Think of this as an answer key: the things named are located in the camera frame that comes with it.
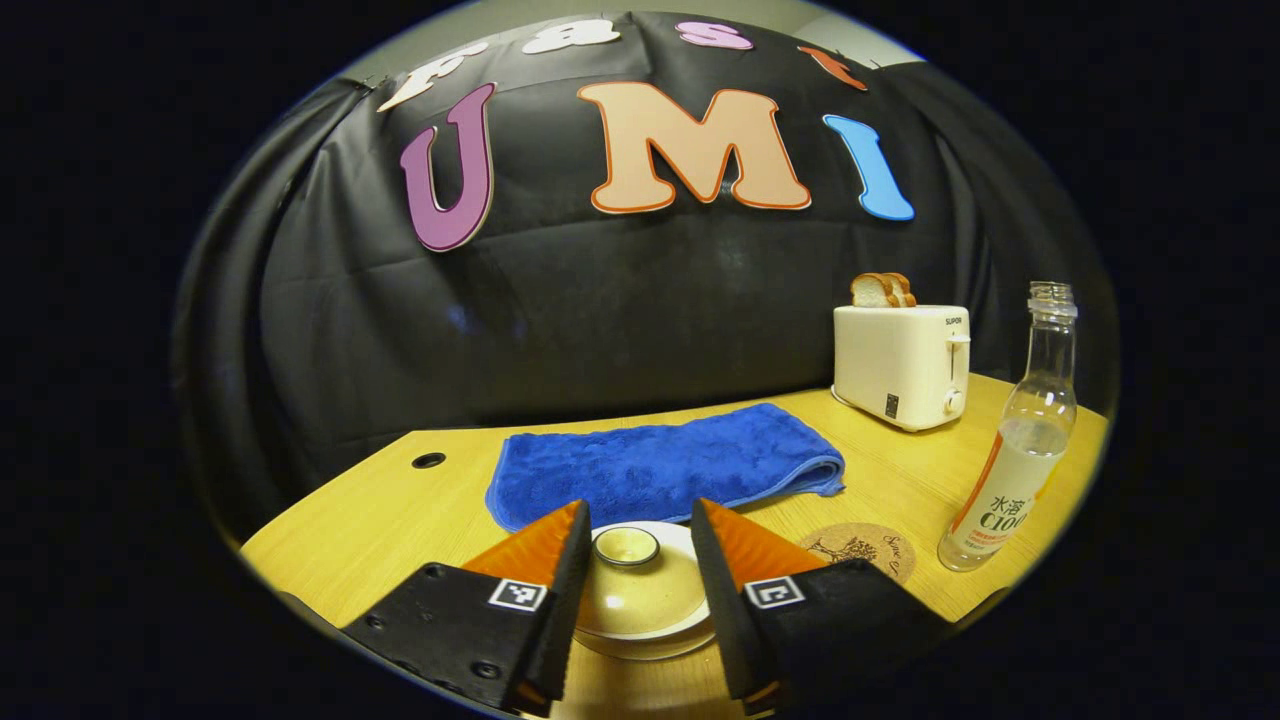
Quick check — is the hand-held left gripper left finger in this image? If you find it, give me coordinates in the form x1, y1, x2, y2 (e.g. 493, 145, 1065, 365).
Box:
340, 500, 593, 717

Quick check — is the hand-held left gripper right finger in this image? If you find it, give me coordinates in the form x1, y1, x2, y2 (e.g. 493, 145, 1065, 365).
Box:
690, 497, 956, 716

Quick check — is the beige teacup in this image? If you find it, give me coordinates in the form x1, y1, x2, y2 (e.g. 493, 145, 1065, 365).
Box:
574, 520, 717, 646

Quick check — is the round cork coaster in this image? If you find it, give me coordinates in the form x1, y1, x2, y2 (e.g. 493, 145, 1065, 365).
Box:
798, 522, 916, 586

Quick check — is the clear glass water bottle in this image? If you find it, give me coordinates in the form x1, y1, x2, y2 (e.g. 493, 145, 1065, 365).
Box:
937, 282, 1080, 573

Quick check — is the beige saucer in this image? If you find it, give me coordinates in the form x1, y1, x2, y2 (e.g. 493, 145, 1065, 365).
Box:
578, 630, 717, 662

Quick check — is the blue towel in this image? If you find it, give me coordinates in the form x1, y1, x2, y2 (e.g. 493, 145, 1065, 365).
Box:
485, 403, 846, 533

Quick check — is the cream toaster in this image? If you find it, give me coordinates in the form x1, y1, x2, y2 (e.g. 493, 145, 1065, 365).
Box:
832, 305, 972, 433

